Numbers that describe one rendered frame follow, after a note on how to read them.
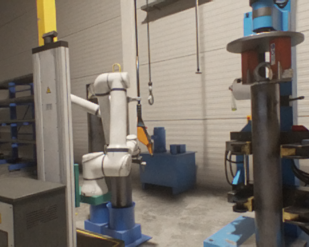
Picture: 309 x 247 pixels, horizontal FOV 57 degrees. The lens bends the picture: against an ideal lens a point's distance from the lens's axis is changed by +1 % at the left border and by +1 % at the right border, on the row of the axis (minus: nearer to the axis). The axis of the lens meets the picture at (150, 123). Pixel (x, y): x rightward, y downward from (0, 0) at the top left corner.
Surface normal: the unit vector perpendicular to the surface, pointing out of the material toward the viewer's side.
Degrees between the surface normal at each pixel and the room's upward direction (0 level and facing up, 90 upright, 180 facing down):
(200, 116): 90
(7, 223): 90
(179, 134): 90
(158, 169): 90
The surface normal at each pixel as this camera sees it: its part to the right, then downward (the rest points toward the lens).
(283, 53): 0.25, 0.01
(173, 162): -0.65, 0.04
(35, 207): 0.81, -0.02
